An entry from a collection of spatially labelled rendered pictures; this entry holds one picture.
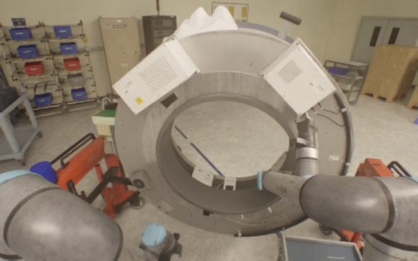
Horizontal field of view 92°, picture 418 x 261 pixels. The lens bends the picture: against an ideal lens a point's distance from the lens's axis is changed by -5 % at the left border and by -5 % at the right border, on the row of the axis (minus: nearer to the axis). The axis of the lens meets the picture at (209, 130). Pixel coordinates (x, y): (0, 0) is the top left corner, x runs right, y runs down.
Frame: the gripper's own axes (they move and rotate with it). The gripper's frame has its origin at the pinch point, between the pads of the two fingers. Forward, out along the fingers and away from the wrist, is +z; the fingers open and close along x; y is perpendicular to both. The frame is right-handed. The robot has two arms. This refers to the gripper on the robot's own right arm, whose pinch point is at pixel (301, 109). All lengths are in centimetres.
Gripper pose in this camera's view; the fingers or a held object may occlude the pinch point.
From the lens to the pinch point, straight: 110.6
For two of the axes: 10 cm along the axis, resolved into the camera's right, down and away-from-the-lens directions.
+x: 5.0, -2.9, -8.2
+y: 8.6, 3.2, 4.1
